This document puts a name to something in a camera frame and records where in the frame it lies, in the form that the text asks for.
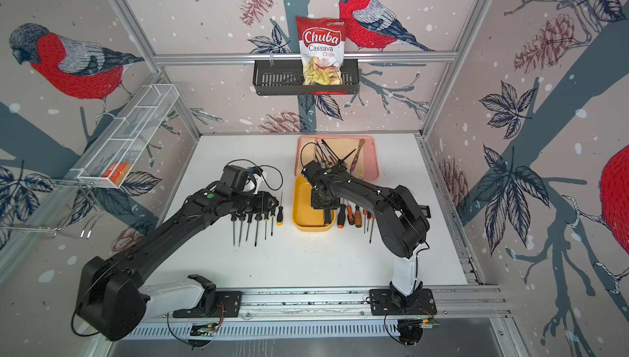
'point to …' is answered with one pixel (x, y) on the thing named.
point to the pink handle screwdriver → (328, 219)
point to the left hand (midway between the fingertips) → (278, 199)
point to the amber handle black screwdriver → (358, 220)
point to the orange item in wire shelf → (116, 172)
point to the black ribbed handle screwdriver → (249, 222)
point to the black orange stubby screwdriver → (341, 220)
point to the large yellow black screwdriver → (272, 215)
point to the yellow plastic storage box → (305, 218)
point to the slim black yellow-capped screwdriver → (280, 214)
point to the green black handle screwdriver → (258, 217)
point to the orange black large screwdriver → (373, 216)
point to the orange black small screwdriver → (350, 217)
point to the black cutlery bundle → (341, 161)
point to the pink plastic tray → (369, 152)
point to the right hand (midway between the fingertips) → (320, 204)
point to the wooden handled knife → (362, 142)
